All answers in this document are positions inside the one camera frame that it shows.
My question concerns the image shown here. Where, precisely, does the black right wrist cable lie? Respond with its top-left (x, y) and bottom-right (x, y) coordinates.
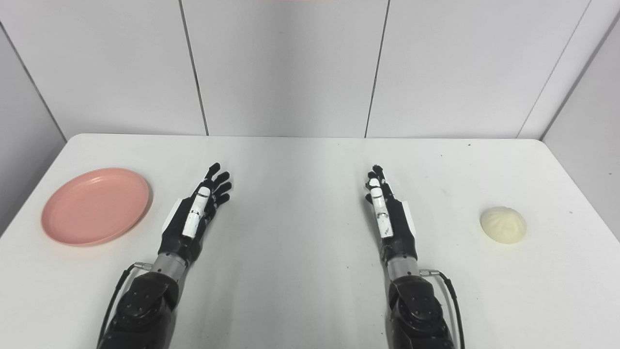
top-left (420, 269), bottom-right (465, 349)

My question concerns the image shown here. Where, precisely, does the pink round plate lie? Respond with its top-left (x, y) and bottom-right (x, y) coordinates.
top-left (41, 168), bottom-right (152, 247)

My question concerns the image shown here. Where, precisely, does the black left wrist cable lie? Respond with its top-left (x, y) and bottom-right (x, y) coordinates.
top-left (97, 262), bottom-right (154, 349)

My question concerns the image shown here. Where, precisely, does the cream steamed bun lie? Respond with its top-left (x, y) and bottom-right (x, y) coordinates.
top-left (480, 206), bottom-right (527, 244)

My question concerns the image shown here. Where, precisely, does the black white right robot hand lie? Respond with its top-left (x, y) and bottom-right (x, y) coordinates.
top-left (364, 165), bottom-right (418, 265)

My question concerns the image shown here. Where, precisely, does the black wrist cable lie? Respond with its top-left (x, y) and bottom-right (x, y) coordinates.
top-left (97, 262), bottom-right (154, 349)
top-left (420, 269), bottom-right (465, 349)

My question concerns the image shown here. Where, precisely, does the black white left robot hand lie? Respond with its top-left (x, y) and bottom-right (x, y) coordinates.
top-left (158, 163), bottom-right (233, 265)

